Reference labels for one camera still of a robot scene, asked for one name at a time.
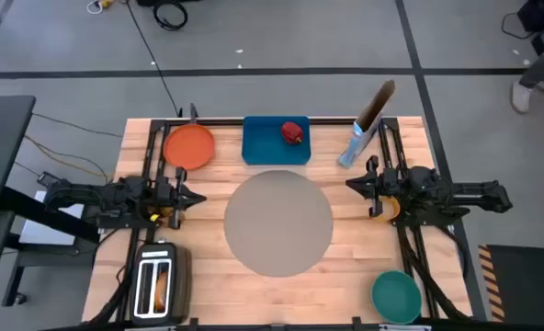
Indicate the grey round placemat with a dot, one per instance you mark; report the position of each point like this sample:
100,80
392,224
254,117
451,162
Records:
279,225

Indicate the light blue cereal box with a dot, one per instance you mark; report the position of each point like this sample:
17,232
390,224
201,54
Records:
357,147

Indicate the black desk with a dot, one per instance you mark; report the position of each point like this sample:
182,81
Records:
3,147

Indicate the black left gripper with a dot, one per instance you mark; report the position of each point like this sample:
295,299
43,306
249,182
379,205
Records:
166,195

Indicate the red apple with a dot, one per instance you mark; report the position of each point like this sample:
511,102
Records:
291,133

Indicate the black hazard striped mat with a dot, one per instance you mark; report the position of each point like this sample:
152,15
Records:
524,280

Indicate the white box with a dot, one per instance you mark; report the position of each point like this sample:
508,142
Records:
47,232

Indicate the small yellow cup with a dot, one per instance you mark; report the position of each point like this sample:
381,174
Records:
391,210

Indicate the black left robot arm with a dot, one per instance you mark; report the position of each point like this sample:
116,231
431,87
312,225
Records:
93,195

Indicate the teal bowl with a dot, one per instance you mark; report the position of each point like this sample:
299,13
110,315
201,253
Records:
396,298

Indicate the orange plate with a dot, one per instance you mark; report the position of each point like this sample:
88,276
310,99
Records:
188,147

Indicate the black metal table frame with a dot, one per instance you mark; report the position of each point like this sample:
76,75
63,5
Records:
336,121

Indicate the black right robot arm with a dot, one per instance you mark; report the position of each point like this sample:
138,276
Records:
474,195

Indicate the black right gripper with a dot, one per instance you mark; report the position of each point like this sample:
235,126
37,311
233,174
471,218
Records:
391,186

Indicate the black equipment case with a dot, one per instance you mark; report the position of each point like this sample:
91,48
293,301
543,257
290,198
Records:
540,11

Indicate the blue tray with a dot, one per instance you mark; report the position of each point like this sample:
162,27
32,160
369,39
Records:
265,144

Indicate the black power adapter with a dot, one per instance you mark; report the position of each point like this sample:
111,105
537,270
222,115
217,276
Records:
47,178

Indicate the black toaster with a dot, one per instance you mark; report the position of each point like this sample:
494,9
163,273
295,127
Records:
180,285

